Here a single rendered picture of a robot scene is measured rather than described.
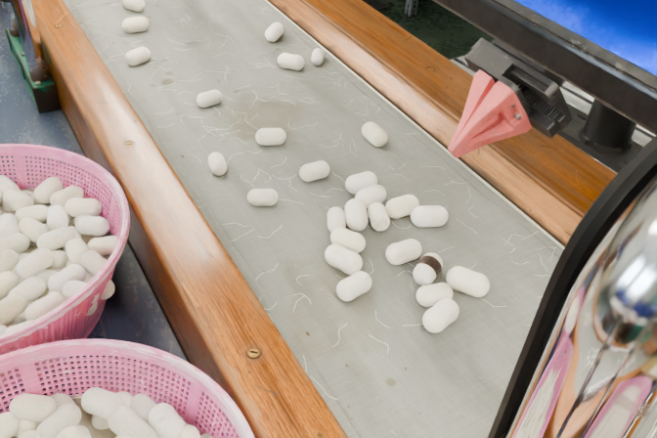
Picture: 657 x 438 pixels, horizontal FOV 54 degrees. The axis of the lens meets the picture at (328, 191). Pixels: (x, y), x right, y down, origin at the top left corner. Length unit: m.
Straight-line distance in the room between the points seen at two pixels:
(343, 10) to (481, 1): 0.72
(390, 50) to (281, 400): 0.56
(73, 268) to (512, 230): 0.42
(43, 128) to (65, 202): 0.26
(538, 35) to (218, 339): 0.33
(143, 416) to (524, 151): 0.48
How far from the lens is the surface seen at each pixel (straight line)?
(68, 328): 0.59
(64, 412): 0.52
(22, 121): 0.95
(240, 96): 0.83
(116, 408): 0.51
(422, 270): 0.58
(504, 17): 0.30
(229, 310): 0.53
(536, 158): 0.74
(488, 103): 0.61
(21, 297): 0.60
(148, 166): 0.68
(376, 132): 0.74
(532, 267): 0.64
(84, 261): 0.62
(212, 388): 0.48
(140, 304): 0.66
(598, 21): 0.27
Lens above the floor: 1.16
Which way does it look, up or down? 39 degrees down
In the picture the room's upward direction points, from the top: 4 degrees clockwise
